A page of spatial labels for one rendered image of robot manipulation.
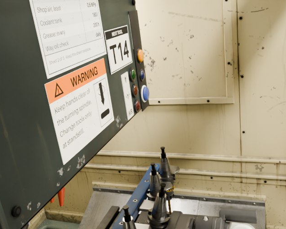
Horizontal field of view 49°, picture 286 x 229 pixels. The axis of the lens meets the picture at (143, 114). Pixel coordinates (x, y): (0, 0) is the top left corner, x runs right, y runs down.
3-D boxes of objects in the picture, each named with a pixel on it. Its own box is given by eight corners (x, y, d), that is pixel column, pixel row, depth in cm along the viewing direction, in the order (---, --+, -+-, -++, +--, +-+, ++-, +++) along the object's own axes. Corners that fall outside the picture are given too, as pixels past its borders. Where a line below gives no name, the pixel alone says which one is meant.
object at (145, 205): (165, 202, 97) (165, 201, 97) (160, 213, 93) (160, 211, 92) (143, 201, 100) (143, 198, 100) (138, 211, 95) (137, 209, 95)
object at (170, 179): (161, 174, 115) (160, 168, 114) (177, 176, 112) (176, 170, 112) (155, 184, 110) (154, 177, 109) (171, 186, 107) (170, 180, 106)
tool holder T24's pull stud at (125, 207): (126, 216, 80) (124, 204, 79) (132, 217, 79) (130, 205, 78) (123, 220, 79) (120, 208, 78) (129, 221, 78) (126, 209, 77)
